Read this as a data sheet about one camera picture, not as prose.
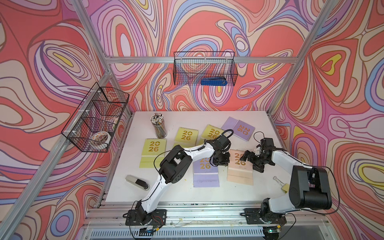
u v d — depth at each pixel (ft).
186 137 3.41
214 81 2.69
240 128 3.54
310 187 1.43
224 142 2.53
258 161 2.55
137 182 2.64
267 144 2.46
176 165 1.83
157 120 2.98
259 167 2.65
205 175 2.89
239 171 2.90
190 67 3.14
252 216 2.41
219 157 2.64
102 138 2.31
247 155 2.71
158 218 2.39
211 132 3.48
